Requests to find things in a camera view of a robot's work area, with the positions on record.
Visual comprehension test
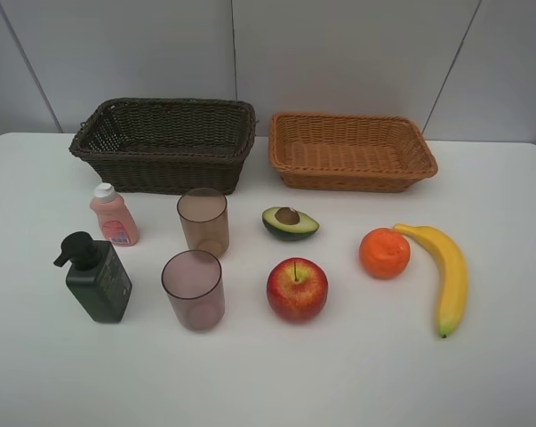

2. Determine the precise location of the brown translucent plastic cup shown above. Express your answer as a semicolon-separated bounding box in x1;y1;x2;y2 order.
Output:
176;188;229;258

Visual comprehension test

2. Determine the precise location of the yellow banana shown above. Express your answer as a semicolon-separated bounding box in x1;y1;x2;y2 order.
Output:
394;223;468;339

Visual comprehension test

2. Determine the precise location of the light orange wicker basket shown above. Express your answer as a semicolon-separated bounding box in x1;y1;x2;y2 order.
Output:
268;112;438;193

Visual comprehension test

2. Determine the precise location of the dark green pump bottle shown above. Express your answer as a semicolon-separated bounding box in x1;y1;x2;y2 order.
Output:
53;231;132;324

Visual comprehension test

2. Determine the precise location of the pink translucent plastic cup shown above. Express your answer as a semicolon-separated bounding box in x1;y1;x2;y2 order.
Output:
161;250;225;332

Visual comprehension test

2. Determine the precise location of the dark brown wicker basket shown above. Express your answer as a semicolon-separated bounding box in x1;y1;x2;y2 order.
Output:
69;98;256;195

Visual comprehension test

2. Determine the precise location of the halved avocado with pit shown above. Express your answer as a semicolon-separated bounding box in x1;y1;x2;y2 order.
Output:
262;206;320;241

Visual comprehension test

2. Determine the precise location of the red yellow apple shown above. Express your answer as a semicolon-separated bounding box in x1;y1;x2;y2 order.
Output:
266;257;329;324

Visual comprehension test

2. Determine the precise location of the orange tangerine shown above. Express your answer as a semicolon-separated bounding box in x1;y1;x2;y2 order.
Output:
359;228;411;279

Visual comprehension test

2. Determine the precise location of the pink lotion bottle white cap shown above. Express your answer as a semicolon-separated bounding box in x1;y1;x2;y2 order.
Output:
90;182;140;246

